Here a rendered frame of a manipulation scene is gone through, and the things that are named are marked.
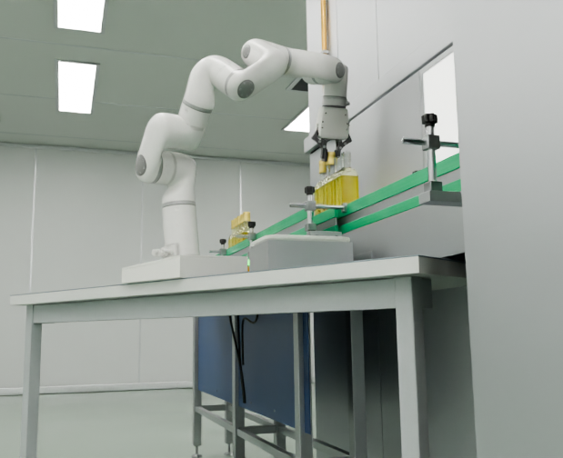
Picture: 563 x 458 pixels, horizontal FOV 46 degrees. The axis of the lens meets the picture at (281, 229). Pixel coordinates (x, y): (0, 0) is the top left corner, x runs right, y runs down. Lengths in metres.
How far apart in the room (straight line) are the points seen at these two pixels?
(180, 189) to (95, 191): 5.99
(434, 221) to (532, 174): 0.54
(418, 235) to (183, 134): 0.71
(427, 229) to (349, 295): 0.22
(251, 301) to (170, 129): 0.52
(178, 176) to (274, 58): 0.42
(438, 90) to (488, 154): 0.84
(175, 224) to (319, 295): 0.55
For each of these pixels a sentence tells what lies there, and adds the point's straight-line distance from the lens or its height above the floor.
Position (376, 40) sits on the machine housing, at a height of 1.55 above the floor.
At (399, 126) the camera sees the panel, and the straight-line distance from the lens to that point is 1.97.
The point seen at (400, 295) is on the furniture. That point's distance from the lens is 1.33.
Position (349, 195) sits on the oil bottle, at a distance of 1.95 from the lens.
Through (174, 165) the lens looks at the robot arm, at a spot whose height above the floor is 1.07.
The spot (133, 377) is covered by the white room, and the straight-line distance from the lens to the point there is 7.70.
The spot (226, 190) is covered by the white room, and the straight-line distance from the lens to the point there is 8.05.
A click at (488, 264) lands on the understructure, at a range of 0.98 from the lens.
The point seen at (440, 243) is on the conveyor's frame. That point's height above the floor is 0.79.
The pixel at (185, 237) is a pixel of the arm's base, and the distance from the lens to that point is 1.82.
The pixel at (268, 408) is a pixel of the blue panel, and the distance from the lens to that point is 2.26.
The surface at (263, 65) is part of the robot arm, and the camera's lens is 1.80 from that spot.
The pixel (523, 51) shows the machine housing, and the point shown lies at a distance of 0.96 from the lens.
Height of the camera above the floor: 0.61
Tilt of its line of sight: 9 degrees up
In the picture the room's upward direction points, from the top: 1 degrees counter-clockwise
